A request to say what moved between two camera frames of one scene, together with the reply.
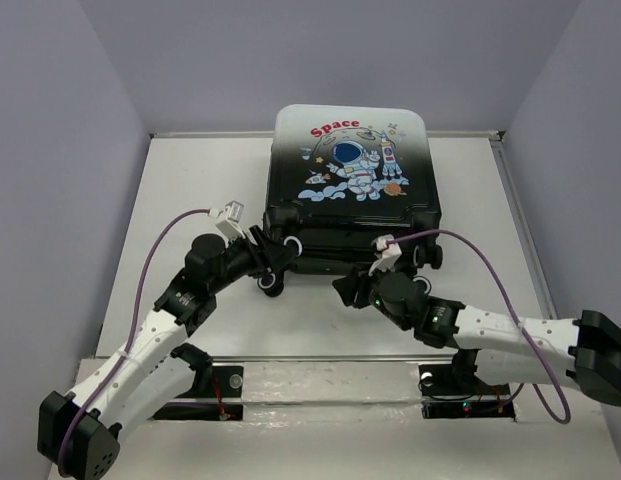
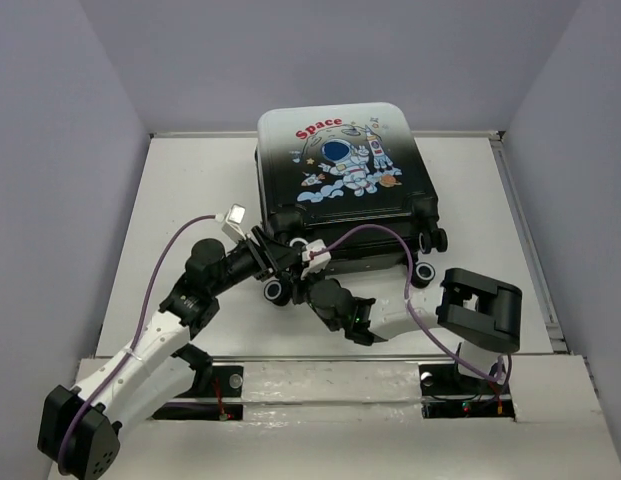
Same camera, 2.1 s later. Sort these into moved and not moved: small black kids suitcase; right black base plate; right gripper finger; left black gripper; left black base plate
Moved: small black kids suitcase; right gripper finger
Not moved: left black gripper; left black base plate; right black base plate
